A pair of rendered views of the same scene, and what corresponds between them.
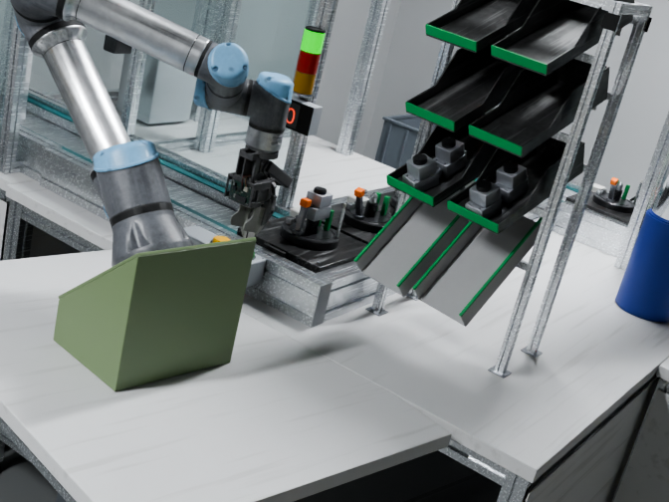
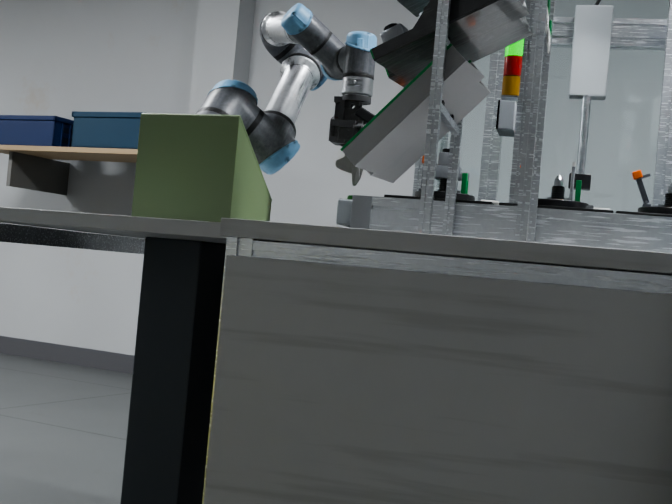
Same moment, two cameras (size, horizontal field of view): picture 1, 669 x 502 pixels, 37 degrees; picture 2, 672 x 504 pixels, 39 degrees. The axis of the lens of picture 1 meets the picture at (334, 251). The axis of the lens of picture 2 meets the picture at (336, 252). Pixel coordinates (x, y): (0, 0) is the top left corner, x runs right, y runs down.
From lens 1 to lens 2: 2.60 m
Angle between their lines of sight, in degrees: 75
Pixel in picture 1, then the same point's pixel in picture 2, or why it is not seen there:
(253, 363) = not seen: hidden behind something
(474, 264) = (416, 125)
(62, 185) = not seen: hidden behind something
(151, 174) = (218, 93)
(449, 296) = (382, 156)
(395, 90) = not seen: outside the picture
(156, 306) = (157, 157)
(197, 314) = (192, 173)
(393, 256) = (408, 158)
